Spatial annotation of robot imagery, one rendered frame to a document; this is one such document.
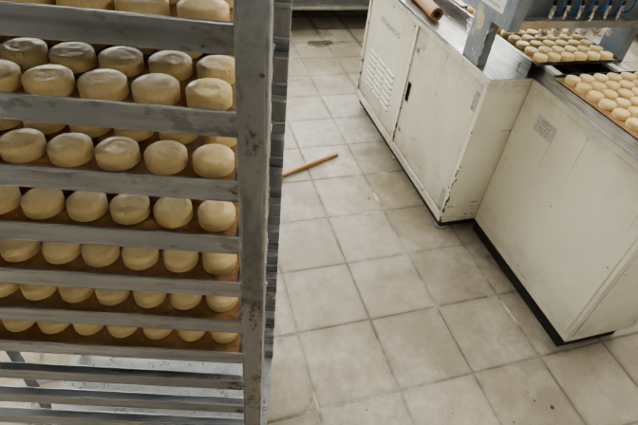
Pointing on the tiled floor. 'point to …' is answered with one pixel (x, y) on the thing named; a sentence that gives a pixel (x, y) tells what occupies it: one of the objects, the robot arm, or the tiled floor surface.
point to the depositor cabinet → (437, 101)
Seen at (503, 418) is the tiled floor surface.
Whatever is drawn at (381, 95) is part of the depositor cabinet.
